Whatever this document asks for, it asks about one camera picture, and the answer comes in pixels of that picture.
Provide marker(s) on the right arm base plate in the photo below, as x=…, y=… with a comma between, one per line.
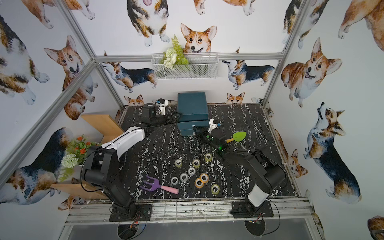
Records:
x=245, y=209

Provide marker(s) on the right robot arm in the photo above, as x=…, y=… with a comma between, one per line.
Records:
x=267, y=173

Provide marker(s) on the teal drawer cabinet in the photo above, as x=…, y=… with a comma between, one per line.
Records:
x=194, y=112

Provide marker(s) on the potted red flower plant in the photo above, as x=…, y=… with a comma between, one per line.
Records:
x=75, y=156

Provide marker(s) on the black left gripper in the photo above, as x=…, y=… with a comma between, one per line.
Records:
x=154, y=111

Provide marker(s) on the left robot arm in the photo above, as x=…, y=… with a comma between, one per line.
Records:
x=101, y=165

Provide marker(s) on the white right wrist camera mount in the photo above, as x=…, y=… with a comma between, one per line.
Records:
x=213, y=125

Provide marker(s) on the wooden corner shelf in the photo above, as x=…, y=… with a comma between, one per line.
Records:
x=108, y=128

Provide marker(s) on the green toy trowel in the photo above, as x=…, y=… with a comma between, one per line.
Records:
x=237, y=137

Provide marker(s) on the purple pink toy rake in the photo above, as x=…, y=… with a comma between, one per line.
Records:
x=155, y=184

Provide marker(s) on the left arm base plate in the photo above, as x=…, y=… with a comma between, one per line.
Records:
x=140, y=212

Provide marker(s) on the clear white tape roll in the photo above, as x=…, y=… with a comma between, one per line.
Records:
x=192, y=171
x=184, y=177
x=175, y=181

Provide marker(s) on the white wire wall basket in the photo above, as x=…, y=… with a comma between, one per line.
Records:
x=194, y=66

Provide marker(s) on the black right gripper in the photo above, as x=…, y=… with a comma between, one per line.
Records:
x=205, y=133

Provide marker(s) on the green fern white flowers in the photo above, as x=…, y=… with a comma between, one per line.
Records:
x=174, y=56

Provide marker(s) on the orange tape roll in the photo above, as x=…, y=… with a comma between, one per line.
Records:
x=198, y=183
x=204, y=178

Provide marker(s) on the yellow-green tape roll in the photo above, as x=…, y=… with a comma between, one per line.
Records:
x=196, y=163
x=178, y=163
x=215, y=189
x=208, y=157

